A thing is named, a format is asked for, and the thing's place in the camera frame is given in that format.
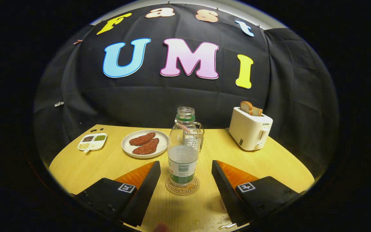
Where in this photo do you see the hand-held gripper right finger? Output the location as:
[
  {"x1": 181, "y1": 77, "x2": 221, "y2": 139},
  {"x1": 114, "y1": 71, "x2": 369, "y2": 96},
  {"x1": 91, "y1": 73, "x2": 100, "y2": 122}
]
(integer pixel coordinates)
[{"x1": 211, "y1": 160, "x2": 305, "y2": 227}]

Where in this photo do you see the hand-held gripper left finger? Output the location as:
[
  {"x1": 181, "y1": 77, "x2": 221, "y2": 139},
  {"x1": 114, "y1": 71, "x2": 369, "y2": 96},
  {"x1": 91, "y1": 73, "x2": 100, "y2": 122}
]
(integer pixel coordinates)
[{"x1": 74, "y1": 161, "x2": 161, "y2": 227}]

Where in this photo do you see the round cork coaster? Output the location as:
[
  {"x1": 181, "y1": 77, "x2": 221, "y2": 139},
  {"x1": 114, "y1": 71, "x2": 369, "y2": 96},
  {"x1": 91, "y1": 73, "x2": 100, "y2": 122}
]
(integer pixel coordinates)
[{"x1": 165, "y1": 176, "x2": 200, "y2": 196}]

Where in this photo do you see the clear plastic juice bottle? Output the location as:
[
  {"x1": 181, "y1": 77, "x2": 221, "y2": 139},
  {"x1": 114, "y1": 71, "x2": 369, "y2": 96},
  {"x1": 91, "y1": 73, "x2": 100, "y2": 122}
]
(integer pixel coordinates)
[{"x1": 167, "y1": 107, "x2": 199, "y2": 188}]

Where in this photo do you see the wooden table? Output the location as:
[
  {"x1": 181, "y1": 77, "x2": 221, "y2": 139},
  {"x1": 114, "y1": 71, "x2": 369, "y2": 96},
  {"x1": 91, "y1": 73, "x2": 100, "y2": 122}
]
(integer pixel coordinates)
[{"x1": 48, "y1": 124, "x2": 316, "y2": 232}]

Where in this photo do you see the brown meat patty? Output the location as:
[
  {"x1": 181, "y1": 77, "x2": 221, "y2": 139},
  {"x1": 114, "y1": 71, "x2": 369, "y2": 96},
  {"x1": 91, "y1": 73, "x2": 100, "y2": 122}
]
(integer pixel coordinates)
[
  {"x1": 132, "y1": 138, "x2": 160, "y2": 155},
  {"x1": 129, "y1": 132, "x2": 156, "y2": 146}
]

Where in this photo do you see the white round plate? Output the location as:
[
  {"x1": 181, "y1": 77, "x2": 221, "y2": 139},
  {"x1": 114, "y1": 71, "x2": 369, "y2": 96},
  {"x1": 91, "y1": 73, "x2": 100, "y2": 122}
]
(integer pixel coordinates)
[{"x1": 121, "y1": 130, "x2": 169, "y2": 159}]

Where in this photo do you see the white toaster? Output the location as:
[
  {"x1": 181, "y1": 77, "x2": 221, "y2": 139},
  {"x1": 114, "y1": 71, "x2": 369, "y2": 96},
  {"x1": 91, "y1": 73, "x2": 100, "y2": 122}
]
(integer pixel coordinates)
[{"x1": 228, "y1": 107, "x2": 274, "y2": 151}]

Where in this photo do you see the white divided condiment tray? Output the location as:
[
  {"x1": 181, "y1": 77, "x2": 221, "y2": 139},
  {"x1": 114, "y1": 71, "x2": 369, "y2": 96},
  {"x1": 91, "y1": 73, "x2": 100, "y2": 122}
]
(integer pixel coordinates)
[{"x1": 77, "y1": 133, "x2": 107, "y2": 152}]

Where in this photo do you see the tall toast slice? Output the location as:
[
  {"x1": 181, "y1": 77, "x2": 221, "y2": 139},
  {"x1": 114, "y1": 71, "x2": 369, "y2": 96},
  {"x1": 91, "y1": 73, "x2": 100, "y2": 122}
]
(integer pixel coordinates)
[{"x1": 240, "y1": 101, "x2": 253, "y2": 115}]

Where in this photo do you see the black backdrop cloth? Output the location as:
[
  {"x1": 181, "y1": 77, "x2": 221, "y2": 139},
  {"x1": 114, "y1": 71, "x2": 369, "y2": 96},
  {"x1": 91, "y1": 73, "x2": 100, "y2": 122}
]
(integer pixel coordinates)
[{"x1": 33, "y1": 3, "x2": 339, "y2": 181}]

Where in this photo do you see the metal wire basket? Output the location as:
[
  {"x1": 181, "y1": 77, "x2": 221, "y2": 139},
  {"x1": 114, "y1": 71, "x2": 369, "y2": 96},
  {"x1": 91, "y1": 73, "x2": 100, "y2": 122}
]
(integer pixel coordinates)
[{"x1": 192, "y1": 122, "x2": 205, "y2": 152}]

